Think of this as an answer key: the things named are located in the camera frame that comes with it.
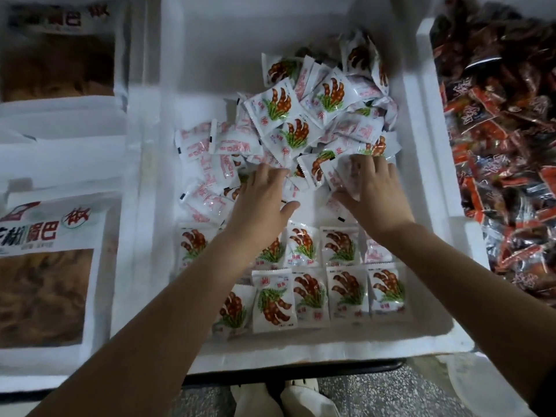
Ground clear round plastic tub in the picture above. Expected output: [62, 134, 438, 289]
[434, 352, 540, 417]

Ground person's left hand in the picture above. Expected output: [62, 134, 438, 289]
[221, 163, 301, 266]

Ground person's right hand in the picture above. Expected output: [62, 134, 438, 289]
[332, 154, 416, 244]

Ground person's right forearm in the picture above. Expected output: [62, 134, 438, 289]
[378, 220, 556, 405]

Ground pile of white printed packets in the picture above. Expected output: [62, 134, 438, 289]
[174, 28, 409, 337]

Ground pile of dark red packets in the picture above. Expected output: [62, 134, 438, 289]
[430, 0, 556, 305]

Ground white bag of orange crisps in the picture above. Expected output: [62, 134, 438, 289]
[0, 191, 123, 379]
[0, 0, 131, 114]

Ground person's beige trousers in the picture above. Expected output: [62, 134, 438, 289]
[230, 378, 342, 417]

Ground person's left forearm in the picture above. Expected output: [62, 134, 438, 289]
[30, 239, 266, 417]

